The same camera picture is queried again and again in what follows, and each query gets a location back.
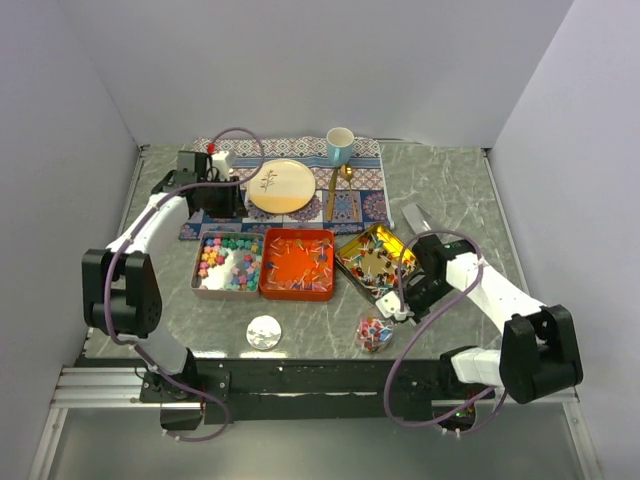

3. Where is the cream and orange plate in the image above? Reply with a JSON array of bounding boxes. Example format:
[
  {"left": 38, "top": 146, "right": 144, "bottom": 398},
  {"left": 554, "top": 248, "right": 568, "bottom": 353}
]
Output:
[{"left": 246, "top": 159, "right": 316, "bottom": 214}]

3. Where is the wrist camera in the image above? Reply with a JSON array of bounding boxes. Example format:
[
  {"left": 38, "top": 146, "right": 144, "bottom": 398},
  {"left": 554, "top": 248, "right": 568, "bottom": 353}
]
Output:
[
  {"left": 375, "top": 291, "right": 413, "bottom": 323},
  {"left": 210, "top": 150, "right": 236, "bottom": 182}
]

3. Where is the purple cable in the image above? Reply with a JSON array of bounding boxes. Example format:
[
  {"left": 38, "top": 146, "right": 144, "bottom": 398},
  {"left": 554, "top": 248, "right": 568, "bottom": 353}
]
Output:
[
  {"left": 102, "top": 127, "right": 266, "bottom": 443},
  {"left": 384, "top": 229, "right": 509, "bottom": 437}
]

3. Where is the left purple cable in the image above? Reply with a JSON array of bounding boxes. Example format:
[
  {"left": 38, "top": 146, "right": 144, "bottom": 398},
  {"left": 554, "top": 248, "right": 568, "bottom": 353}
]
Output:
[{"left": 102, "top": 127, "right": 266, "bottom": 443}]

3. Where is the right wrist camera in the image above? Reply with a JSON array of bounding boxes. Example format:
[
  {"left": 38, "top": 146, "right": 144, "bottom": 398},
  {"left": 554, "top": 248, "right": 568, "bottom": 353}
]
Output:
[{"left": 375, "top": 291, "right": 413, "bottom": 323}]

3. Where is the aluminium rail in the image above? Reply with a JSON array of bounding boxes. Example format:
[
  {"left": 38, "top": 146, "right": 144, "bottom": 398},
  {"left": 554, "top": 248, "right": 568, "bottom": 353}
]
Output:
[{"left": 52, "top": 362, "right": 580, "bottom": 407}]

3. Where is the blue mug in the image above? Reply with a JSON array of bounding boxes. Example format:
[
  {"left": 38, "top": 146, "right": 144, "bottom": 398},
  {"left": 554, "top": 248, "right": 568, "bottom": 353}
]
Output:
[{"left": 326, "top": 127, "right": 355, "bottom": 168}]

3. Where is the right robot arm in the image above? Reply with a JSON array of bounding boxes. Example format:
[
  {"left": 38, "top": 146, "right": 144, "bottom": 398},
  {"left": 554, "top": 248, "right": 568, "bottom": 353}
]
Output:
[{"left": 405, "top": 234, "right": 584, "bottom": 404}]

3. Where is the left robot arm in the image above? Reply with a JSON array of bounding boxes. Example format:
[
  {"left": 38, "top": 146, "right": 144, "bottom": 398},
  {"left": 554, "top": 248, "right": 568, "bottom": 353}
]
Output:
[{"left": 81, "top": 150, "right": 242, "bottom": 402}]

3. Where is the clear jar lid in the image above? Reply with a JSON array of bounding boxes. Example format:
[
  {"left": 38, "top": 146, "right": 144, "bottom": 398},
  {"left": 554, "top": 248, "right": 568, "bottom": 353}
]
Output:
[{"left": 246, "top": 315, "right": 282, "bottom": 351}]

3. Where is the patterned blue placemat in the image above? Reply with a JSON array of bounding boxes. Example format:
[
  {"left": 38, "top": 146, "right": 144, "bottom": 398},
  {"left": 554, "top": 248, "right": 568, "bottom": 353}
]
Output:
[{"left": 178, "top": 136, "right": 394, "bottom": 240}]

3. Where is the gold spoon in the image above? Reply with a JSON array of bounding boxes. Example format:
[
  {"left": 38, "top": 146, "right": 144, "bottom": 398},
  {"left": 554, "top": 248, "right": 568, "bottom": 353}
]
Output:
[{"left": 340, "top": 164, "right": 359, "bottom": 222}]

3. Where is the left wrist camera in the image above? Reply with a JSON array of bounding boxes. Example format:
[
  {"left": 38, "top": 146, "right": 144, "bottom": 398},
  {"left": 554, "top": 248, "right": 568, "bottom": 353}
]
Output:
[{"left": 210, "top": 150, "right": 236, "bottom": 182}]

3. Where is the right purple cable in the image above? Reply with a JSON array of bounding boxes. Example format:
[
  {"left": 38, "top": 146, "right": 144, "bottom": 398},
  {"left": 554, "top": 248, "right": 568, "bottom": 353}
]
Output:
[{"left": 384, "top": 229, "right": 509, "bottom": 437}]

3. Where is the silver tin of star candies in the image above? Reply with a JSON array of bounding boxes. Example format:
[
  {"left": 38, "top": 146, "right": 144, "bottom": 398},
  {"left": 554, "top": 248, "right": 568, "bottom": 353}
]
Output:
[{"left": 190, "top": 232, "right": 264, "bottom": 300}]

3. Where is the orange tin of lollipops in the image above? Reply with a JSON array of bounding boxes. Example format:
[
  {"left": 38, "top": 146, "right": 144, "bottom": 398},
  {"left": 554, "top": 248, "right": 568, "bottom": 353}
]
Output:
[{"left": 259, "top": 228, "right": 335, "bottom": 302}]

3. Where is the gold tin of lollipops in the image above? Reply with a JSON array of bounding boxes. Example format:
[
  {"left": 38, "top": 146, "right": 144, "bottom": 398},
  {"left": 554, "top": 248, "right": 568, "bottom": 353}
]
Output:
[{"left": 335, "top": 223, "right": 417, "bottom": 303}]

